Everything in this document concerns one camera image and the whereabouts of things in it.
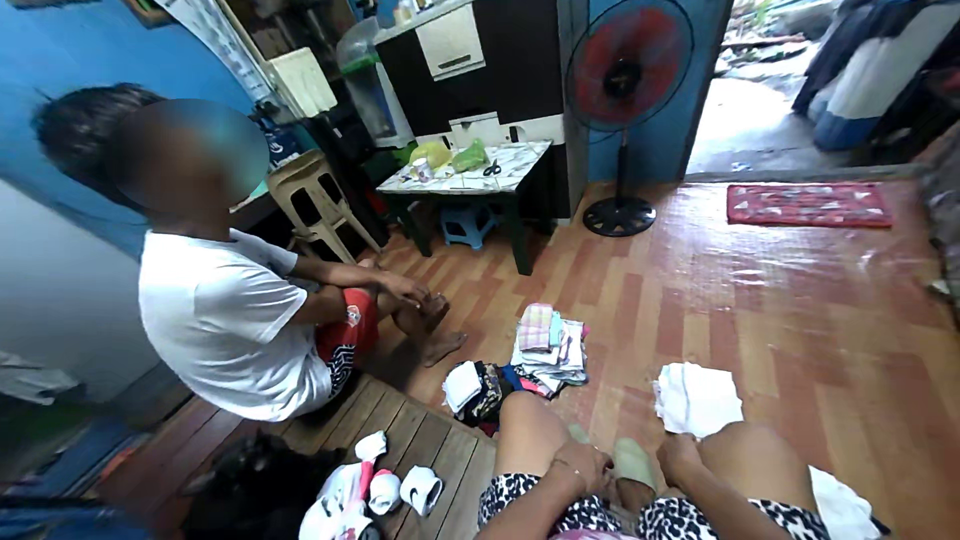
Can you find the beige plastic chair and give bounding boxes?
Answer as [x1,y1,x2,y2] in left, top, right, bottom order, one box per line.
[266,148,384,265]

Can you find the clear container with green rim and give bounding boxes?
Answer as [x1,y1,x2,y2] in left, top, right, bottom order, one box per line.
[335,17,416,149]

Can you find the red patterned doormat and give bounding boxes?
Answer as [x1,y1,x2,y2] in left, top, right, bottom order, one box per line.
[726,183,894,229]

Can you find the pile of dark clothes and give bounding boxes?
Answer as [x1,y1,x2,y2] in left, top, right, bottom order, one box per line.
[443,363,552,438]

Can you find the white and blue sack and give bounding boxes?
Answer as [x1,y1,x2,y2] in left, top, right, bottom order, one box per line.
[792,0,960,153]

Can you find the person's body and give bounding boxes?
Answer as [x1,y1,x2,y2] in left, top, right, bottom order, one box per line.
[549,528,639,540]

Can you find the person's right forearm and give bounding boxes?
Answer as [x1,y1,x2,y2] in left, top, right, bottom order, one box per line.
[672,465,795,540]

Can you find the red-bladed black stand fan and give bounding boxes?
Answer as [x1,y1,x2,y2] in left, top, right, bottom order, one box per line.
[566,0,695,238]

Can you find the green plastic bag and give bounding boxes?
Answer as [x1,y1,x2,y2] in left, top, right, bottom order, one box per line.
[450,138,489,174]

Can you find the person's right hand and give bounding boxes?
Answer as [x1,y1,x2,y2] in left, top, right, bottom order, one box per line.
[657,432,705,490]

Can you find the person's left forearm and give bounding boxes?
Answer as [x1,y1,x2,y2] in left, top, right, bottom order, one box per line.
[474,463,588,540]

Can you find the dark shelf rack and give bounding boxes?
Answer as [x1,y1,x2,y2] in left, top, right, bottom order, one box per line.
[217,0,399,249]

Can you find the white and pink garment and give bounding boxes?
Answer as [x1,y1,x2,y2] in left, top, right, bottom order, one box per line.
[298,460,384,540]

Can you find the black furry animal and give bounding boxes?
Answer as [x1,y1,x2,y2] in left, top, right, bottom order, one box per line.
[180,431,348,540]

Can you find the person's left hand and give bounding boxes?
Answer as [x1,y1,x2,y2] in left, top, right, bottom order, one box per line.
[551,440,615,497]

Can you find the white dark-lined rolled sock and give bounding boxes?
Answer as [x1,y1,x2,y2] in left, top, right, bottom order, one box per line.
[399,465,444,518]

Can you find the stack of folded clothes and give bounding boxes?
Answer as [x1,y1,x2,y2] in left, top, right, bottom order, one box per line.
[510,303,591,388]

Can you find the white pink rolled sock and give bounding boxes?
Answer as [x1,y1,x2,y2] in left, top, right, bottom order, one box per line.
[368,468,402,516]

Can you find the small folded white cloth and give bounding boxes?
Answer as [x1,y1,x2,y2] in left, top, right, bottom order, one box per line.
[441,360,483,414]

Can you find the person's legs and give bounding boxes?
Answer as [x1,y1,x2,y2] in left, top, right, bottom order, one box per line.
[477,390,831,540]

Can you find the yellow plastic bag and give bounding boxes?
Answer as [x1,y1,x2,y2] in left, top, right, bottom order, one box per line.
[409,141,453,171]

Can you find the dark brown and white cabinet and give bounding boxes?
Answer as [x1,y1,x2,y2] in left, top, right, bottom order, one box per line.
[373,0,591,226]

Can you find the marble-patterned table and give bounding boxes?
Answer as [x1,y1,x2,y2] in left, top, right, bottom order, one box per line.
[376,140,553,276]

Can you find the wooden slatted bench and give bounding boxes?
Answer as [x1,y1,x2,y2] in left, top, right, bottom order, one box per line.
[282,373,498,540]

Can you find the blue plastic stool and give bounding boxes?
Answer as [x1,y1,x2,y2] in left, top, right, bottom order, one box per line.
[439,201,499,251]

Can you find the white cloth with dark edge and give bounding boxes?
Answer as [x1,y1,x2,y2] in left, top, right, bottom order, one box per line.
[808,465,891,540]

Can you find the folded white cloth stack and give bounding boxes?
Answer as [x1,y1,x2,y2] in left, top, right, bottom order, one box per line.
[652,362,744,440]

